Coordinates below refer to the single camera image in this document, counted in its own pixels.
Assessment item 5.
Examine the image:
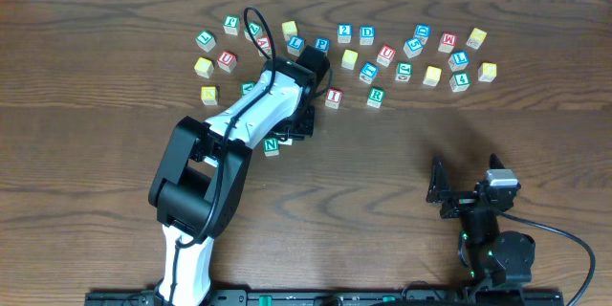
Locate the green N block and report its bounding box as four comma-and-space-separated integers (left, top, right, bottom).
263, 138, 280, 157

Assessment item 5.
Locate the green R block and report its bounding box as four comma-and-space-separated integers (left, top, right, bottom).
366, 87, 385, 108

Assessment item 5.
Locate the red u block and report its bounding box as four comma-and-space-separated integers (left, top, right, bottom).
376, 45, 396, 67
217, 50, 237, 73

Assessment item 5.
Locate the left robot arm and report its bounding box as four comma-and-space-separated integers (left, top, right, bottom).
148, 57, 332, 305

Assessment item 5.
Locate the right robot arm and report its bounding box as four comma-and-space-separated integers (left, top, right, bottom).
426, 154, 536, 303

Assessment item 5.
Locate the red I block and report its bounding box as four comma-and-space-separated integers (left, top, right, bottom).
325, 88, 343, 109

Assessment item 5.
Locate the green V block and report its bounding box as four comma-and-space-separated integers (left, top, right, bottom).
241, 81, 256, 96

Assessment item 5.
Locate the blue L block left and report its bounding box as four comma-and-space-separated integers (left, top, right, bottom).
287, 35, 305, 56

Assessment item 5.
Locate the blue l block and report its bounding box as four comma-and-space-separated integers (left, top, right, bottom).
448, 51, 470, 72
287, 35, 305, 56

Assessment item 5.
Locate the yellow block centre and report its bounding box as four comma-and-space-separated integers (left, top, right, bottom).
341, 49, 359, 70

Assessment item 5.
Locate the blue P block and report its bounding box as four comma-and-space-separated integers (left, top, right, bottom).
315, 37, 330, 55

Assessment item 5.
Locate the green 4 block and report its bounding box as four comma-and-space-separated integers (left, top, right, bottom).
449, 73, 470, 93

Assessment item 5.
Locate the blue T block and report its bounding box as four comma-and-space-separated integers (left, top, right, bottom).
360, 62, 379, 84

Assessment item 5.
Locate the red A block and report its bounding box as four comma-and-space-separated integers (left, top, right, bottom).
255, 36, 272, 57

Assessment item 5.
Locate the yellow G block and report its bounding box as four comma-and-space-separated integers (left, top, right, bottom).
478, 62, 497, 82

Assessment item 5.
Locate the yellow K block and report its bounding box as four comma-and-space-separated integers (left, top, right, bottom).
200, 86, 219, 106

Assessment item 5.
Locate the yellow block top middle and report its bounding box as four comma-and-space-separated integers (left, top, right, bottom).
281, 21, 298, 41

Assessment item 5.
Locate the blue 2 block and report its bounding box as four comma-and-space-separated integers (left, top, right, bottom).
338, 24, 352, 44

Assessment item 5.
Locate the green Z block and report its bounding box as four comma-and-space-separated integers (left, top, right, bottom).
244, 22, 263, 41

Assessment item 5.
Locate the yellow S block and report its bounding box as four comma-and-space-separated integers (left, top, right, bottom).
423, 66, 442, 87

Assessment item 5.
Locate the blue L block right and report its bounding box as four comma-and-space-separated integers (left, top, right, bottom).
448, 51, 470, 72

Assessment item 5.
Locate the yellow block left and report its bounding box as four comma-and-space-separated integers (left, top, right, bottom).
194, 57, 214, 78

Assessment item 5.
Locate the blue d block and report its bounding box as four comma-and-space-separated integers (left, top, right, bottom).
413, 24, 431, 45
360, 26, 375, 46

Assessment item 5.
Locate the green J block right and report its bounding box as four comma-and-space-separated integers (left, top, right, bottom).
395, 62, 413, 82

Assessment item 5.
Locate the green j block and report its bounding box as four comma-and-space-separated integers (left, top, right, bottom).
395, 62, 413, 82
223, 15, 240, 35

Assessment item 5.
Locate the green J block far left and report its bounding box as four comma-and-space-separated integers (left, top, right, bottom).
223, 15, 240, 35

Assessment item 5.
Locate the yellow block far right top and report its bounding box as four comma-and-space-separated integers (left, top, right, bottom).
466, 28, 487, 50

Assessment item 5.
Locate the green L block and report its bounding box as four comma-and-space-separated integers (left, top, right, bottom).
195, 31, 216, 53

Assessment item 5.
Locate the red M block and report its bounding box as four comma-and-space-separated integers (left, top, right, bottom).
438, 33, 457, 54

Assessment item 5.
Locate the blue 5 block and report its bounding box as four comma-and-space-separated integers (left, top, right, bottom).
404, 37, 423, 58

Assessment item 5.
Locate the blue D block right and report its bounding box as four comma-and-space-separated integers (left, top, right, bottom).
413, 24, 431, 45

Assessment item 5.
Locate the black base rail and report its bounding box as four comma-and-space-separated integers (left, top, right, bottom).
84, 288, 566, 306

